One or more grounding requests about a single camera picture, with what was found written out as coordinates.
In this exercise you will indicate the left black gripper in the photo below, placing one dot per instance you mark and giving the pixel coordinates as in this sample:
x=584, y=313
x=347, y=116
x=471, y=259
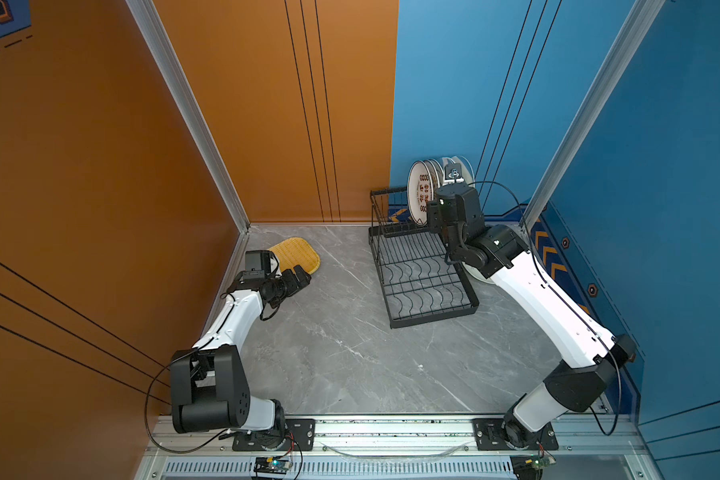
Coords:
x=292, y=283

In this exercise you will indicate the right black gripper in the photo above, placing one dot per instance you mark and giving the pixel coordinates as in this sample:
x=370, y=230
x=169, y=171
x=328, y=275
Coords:
x=434, y=211

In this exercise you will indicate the yellow woven square plate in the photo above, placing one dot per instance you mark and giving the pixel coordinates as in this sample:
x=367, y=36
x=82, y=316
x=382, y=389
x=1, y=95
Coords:
x=296, y=251

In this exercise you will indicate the blue striped plate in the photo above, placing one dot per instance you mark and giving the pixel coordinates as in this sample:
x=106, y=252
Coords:
x=467, y=169

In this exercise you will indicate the white plate red characters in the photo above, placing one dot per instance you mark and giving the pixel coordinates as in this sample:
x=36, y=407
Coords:
x=419, y=191

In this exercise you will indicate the orange sunburst round plate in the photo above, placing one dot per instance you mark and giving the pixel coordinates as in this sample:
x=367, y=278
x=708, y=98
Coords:
x=437, y=173

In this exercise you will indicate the white floral plate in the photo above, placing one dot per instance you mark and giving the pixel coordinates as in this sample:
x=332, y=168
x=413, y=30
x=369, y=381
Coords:
x=476, y=274

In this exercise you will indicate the black wire dish rack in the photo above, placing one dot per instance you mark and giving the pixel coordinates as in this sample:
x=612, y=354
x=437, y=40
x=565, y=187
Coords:
x=417, y=284

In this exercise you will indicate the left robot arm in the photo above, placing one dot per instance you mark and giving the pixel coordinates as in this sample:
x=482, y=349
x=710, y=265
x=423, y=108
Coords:
x=209, y=387

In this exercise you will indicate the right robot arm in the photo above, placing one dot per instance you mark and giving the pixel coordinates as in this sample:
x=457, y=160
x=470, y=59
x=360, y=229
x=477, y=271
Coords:
x=591, y=356

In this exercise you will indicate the left circuit board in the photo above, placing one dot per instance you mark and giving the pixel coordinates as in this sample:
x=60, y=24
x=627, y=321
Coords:
x=272, y=468

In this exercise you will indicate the circuit board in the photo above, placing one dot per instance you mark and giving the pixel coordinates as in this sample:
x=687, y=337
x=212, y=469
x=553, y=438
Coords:
x=531, y=467
x=272, y=468

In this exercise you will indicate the right circuit board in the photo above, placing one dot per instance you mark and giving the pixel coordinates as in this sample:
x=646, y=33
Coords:
x=531, y=467

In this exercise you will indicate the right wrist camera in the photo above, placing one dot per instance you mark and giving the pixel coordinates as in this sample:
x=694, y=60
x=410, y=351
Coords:
x=453, y=170

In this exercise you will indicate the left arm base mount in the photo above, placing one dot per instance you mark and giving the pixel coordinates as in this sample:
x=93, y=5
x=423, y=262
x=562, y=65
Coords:
x=298, y=433

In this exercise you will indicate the aluminium front rail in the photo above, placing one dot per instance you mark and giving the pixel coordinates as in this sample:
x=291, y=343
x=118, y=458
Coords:
x=435, y=436

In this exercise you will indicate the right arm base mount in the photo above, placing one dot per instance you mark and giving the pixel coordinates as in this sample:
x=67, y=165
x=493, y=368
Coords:
x=494, y=434

